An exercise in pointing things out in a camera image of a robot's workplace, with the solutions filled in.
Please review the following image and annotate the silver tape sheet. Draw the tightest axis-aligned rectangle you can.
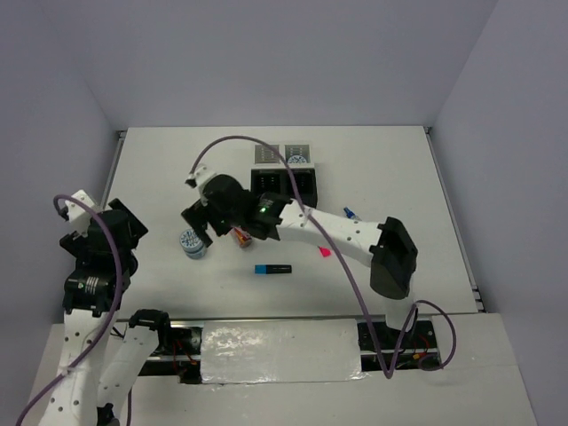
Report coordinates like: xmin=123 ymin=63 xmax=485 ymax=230
xmin=201 ymin=319 xmax=364 ymax=384

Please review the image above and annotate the white two-slot organizer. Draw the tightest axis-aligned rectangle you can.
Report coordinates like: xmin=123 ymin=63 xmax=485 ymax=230
xmin=253 ymin=143 xmax=314 ymax=169

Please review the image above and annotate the black two-slot organizer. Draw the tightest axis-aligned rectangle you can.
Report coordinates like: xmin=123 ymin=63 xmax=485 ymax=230
xmin=250 ymin=169 xmax=318 ymax=208

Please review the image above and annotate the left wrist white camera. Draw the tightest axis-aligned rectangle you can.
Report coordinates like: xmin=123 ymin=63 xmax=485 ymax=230
xmin=64 ymin=189 xmax=101 ymax=237

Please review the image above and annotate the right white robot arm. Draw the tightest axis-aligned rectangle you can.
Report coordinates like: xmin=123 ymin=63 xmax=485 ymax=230
xmin=181 ymin=169 xmax=418 ymax=347

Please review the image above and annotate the blue capped black highlighter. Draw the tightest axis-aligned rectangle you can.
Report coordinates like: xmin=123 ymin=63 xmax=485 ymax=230
xmin=254 ymin=264 xmax=292 ymax=275

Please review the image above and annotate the wrist white camera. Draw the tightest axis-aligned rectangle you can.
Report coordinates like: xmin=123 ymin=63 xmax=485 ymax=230
xmin=185 ymin=163 xmax=217 ymax=191
xmin=64 ymin=189 xmax=101 ymax=237

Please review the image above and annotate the pink capped tube of clips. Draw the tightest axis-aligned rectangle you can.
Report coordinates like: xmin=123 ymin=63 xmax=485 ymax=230
xmin=231 ymin=227 xmax=253 ymax=249

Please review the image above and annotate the pink capped black highlighter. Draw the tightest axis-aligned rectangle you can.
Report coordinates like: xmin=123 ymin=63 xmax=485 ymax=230
xmin=319 ymin=247 xmax=332 ymax=257

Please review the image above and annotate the blue cleaning gel jar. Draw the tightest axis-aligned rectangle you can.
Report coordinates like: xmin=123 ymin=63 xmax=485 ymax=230
xmin=287 ymin=147 xmax=310 ymax=165
xmin=179 ymin=228 xmax=207 ymax=260

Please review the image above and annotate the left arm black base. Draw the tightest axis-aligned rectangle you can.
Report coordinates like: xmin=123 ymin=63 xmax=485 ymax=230
xmin=139 ymin=327 xmax=202 ymax=385

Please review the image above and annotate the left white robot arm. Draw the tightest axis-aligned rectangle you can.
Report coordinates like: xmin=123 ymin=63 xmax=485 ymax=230
xmin=17 ymin=190 xmax=174 ymax=425

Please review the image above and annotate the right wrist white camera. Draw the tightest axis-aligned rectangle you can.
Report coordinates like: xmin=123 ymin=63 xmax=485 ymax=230
xmin=185 ymin=163 xmax=217 ymax=191

